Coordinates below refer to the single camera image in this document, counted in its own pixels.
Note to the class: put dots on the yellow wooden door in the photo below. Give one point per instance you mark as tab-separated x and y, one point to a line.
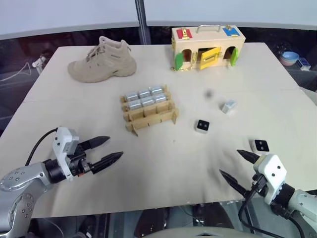
210	58

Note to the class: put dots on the black white cube right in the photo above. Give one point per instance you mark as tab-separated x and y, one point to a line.
260	145

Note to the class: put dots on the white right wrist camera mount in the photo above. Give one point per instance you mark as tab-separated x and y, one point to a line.
273	176

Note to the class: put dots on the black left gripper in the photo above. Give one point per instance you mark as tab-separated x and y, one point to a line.
80	163

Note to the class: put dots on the grey metal pole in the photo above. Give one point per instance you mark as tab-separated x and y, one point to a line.
143	22

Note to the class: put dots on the blue bowl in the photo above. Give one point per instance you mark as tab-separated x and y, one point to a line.
290	55

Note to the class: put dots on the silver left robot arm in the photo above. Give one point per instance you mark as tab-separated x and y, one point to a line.
17	188

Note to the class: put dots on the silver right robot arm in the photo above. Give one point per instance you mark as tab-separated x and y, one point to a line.
301	208

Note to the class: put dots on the blue and white carton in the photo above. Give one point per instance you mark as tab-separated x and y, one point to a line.
304	64

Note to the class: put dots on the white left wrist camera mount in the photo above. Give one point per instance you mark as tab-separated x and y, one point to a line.
65	143

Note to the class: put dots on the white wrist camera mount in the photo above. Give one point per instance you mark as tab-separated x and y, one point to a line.
65	143
273	176

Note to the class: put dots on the black white cube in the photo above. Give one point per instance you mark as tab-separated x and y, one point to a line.
202	126
260	145

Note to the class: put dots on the beige hiking boot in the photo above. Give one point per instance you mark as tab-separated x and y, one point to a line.
106	64

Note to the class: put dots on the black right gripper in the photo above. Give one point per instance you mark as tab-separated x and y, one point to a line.
258	186

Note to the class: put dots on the wooden lock toy box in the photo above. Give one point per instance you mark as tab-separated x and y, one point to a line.
213	42

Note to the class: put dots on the small white background device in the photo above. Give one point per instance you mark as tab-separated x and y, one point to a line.
39	62

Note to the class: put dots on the black white cube centre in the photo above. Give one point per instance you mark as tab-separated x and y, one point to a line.
202	126

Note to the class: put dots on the wooden rack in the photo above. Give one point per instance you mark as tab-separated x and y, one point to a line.
151	116

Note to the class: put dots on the pink bowl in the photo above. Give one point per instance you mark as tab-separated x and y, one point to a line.
288	63

